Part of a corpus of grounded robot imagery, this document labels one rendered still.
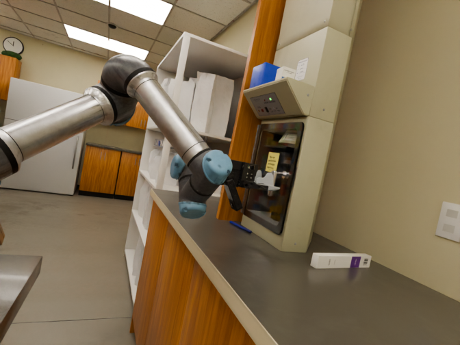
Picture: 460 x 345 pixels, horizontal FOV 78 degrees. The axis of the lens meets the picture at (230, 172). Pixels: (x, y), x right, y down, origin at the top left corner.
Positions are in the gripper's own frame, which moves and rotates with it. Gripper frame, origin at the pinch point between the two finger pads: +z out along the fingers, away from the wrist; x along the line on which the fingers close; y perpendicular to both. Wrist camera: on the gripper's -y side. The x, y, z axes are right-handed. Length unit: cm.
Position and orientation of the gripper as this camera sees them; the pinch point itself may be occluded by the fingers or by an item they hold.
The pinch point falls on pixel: (270, 188)
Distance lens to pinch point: 100.5
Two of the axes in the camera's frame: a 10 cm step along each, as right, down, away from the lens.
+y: 1.9, -9.8, -0.5
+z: 9.0, 1.5, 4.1
